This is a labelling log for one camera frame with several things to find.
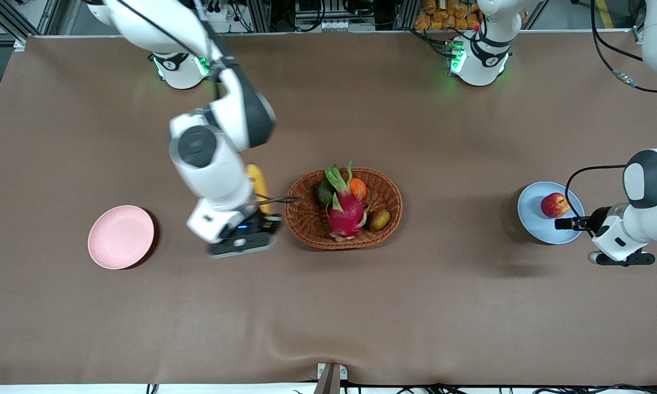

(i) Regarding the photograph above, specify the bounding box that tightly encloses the red yellow apple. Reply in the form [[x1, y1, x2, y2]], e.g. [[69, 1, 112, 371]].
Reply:
[[540, 192, 570, 219]]

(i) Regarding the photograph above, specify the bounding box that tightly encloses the yellow banana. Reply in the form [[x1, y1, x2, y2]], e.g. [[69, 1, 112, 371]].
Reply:
[[246, 163, 274, 216]]

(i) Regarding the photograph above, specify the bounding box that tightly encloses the brown wicker basket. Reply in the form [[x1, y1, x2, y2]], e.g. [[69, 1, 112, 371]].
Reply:
[[284, 167, 404, 251]]

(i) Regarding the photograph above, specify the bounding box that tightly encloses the light blue plate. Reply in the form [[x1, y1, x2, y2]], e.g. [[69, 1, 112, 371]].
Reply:
[[517, 181, 586, 245]]

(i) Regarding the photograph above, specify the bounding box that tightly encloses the dark green avocado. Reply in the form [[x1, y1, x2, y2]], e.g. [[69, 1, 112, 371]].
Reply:
[[316, 179, 336, 207]]

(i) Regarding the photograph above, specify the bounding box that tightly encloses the pink dragon fruit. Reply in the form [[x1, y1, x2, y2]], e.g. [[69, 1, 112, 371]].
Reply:
[[324, 161, 369, 242]]

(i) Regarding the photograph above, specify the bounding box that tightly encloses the pink plate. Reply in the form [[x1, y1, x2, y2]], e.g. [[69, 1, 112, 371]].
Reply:
[[88, 205, 155, 270]]

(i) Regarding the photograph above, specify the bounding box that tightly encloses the brown table cloth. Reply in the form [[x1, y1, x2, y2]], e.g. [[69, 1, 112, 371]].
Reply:
[[0, 30, 657, 387]]

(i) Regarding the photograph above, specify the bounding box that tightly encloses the brown green kiwi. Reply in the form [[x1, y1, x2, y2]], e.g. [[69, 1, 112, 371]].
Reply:
[[368, 208, 392, 233]]

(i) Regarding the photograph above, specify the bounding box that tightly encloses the white power strip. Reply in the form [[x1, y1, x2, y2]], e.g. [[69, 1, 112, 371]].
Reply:
[[193, 4, 231, 24]]

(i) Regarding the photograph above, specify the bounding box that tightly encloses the orange packaged goods pile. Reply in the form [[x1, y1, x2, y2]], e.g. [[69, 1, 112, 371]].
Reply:
[[414, 0, 482, 32]]

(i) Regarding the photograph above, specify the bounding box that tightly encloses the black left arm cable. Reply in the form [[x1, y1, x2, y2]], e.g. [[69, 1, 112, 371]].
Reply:
[[565, 0, 657, 237]]

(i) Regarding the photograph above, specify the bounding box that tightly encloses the grey metal bracket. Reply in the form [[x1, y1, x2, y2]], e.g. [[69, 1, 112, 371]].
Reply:
[[313, 363, 348, 394]]

